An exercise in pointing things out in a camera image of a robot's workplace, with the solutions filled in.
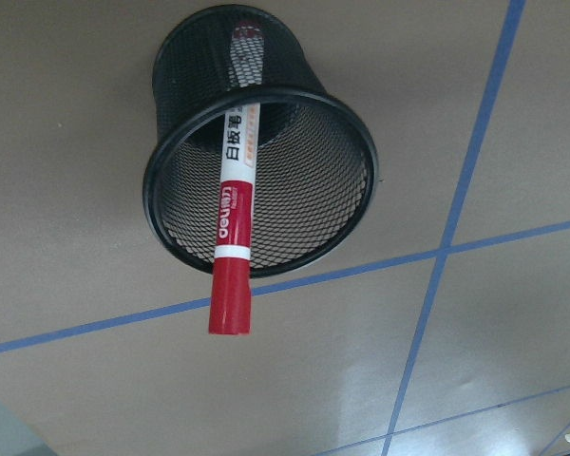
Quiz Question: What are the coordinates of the red white whiteboard marker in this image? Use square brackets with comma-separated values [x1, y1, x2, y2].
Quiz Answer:
[206, 19, 268, 336]

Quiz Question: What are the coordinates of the black mesh cup left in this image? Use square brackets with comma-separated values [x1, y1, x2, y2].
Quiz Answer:
[142, 5, 378, 278]

